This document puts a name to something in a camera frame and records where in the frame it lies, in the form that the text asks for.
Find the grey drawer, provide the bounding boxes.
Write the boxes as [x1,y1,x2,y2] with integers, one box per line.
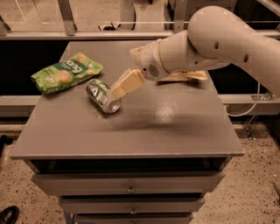
[59,195,205,214]
[32,171,225,196]

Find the grey drawer cabinet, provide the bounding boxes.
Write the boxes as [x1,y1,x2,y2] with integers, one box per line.
[10,39,245,224]

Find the top grey drawer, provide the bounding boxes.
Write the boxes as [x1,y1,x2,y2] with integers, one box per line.
[32,171,225,196]

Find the green snack bag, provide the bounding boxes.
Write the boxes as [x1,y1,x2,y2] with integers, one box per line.
[31,52,103,94]

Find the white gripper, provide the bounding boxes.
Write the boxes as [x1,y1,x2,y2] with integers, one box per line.
[110,40,168,99]

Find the brown sea salt chip bag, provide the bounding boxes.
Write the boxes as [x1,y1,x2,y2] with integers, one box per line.
[160,71,207,81]

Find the green soda can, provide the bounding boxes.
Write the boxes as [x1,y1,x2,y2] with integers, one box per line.
[86,79,121,114]

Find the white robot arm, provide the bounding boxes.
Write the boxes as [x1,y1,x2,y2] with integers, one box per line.
[111,6,280,99]

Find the middle grey drawer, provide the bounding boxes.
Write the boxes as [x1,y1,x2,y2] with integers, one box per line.
[59,195,205,214]

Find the white cable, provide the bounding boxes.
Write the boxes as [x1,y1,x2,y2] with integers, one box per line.
[226,81,261,118]

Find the metal window rail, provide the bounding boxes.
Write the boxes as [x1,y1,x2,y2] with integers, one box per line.
[0,29,280,41]

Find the black shoe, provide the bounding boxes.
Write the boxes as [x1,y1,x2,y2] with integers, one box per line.
[0,206,20,224]

